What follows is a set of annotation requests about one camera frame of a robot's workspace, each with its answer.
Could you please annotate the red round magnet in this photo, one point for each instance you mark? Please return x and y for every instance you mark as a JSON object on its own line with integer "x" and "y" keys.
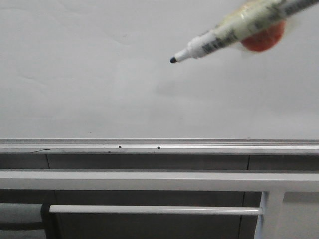
{"x": 265, "y": 39}

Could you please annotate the white whiteboard marker pen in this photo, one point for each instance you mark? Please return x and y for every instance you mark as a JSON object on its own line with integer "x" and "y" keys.
{"x": 253, "y": 18}

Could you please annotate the white whiteboard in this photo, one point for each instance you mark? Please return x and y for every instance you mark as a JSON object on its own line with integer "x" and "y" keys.
{"x": 94, "y": 76}

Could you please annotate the white horizontal rod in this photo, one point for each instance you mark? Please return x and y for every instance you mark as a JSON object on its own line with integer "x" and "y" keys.
{"x": 243, "y": 211}

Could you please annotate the white stand crossbar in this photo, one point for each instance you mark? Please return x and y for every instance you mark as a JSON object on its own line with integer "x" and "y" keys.
{"x": 163, "y": 181}

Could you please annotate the grey foam padded bar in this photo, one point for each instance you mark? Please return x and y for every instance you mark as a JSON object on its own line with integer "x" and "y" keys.
{"x": 20, "y": 217}

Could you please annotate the white stand upright post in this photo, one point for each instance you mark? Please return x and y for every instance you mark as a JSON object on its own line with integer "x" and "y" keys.
{"x": 267, "y": 223}

